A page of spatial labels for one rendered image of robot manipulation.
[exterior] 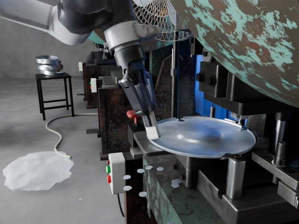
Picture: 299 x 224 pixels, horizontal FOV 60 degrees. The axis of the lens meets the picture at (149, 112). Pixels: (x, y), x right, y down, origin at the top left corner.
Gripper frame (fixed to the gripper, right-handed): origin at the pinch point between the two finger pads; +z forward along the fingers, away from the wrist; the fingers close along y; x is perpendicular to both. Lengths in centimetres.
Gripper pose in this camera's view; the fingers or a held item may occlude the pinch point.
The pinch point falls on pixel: (151, 125)
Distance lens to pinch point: 66.8
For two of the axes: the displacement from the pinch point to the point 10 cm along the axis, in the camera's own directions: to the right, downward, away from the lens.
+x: 8.4, -1.9, -5.0
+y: -4.5, 2.5, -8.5
